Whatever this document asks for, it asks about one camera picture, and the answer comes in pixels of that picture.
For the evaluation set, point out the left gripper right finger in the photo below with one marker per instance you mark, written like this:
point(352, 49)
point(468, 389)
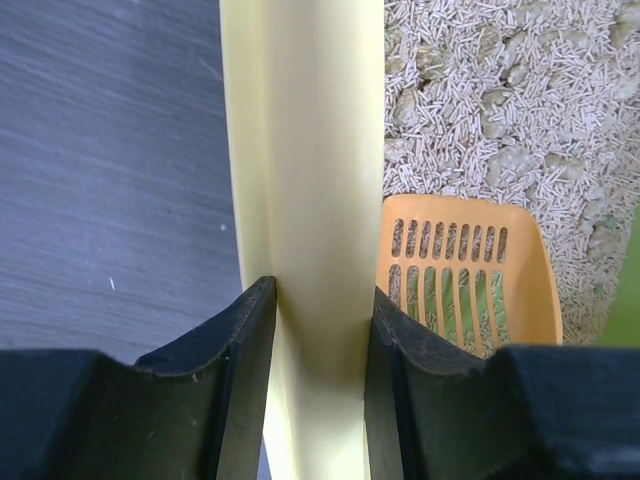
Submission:
point(434, 411)

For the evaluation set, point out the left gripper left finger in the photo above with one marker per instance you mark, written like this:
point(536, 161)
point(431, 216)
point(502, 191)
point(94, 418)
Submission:
point(192, 409)

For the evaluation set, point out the orange litter scoop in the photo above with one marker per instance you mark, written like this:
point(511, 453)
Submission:
point(476, 273)

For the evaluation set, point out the yellow green litter box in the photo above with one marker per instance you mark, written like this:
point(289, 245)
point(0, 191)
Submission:
point(305, 104)

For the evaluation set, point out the beige cat litter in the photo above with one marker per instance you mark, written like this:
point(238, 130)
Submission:
point(532, 103)

